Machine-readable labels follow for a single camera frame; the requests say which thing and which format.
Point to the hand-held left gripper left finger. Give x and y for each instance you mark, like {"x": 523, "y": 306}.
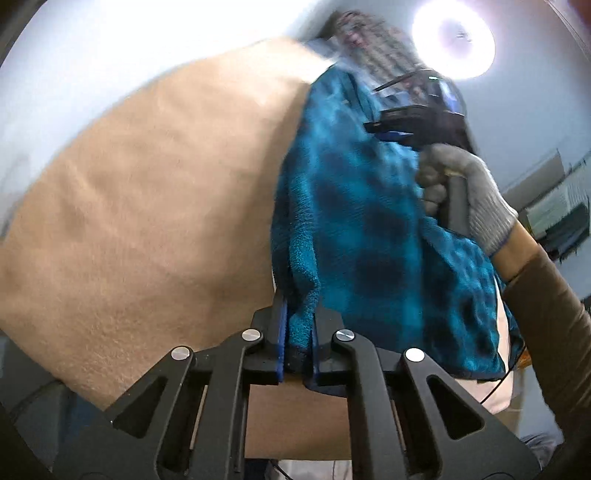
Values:
{"x": 280, "y": 341}

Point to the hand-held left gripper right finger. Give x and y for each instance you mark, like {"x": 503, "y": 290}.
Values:
{"x": 316, "y": 350}

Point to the metal storage rack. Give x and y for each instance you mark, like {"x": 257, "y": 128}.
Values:
{"x": 554, "y": 207}

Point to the person's right forearm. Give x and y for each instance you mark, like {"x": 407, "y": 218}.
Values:
{"x": 549, "y": 323}

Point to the patterned hanging cloth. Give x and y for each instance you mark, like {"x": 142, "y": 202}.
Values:
{"x": 369, "y": 41}

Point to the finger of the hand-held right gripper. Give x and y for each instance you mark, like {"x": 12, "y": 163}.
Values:
{"x": 392, "y": 134}

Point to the blue plaid fleece garment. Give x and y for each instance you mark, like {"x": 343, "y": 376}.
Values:
{"x": 360, "y": 240}

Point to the person's right hand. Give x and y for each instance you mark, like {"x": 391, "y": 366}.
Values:
{"x": 485, "y": 203}

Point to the beige blanket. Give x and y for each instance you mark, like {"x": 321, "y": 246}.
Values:
{"x": 152, "y": 221}

